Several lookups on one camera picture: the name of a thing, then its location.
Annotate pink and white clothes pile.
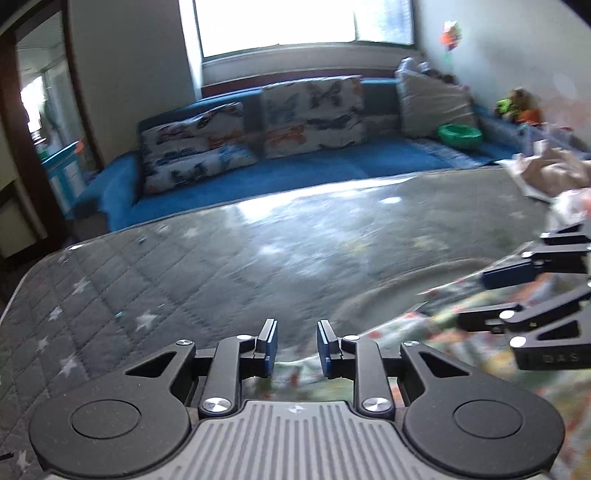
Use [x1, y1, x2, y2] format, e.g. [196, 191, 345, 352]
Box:
[501, 134, 591, 205]

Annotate grey plain cushion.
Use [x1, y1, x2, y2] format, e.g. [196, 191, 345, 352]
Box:
[396, 57, 484, 139]

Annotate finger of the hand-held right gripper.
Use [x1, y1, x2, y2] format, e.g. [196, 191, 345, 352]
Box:
[457, 281, 591, 334]
[480, 223, 591, 289]

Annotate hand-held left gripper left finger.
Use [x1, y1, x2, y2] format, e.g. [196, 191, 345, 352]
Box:
[124, 318, 279, 418]

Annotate green plastic bowl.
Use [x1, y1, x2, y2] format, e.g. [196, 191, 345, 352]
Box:
[437, 122, 484, 150]

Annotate window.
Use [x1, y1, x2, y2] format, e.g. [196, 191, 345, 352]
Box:
[192, 0, 416, 59]

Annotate blue cabinet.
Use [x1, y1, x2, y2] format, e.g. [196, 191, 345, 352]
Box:
[41, 141, 91, 204]

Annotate green patterned shirt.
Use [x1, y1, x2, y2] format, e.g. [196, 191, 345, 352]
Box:
[272, 264, 591, 480]

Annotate blue sofa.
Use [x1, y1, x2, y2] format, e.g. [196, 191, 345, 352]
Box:
[69, 76, 509, 232]

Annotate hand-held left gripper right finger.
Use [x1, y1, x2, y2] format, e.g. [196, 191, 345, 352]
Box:
[316, 319, 467, 416]

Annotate colourful wall decoration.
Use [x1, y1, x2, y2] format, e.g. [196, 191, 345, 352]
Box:
[438, 20, 464, 52]

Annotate plush toys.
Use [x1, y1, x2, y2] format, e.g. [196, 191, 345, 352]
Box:
[495, 88, 544, 126]

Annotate striped cloth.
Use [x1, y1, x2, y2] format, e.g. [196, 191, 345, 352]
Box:
[409, 137, 502, 168]

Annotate dark wooden door frame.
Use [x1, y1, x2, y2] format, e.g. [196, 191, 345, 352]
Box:
[0, 9, 108, 268]

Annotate butterfly print cushion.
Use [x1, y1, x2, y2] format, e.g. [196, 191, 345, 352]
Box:
[140, 102, 258, 195]
[261, 75, 366, 158]

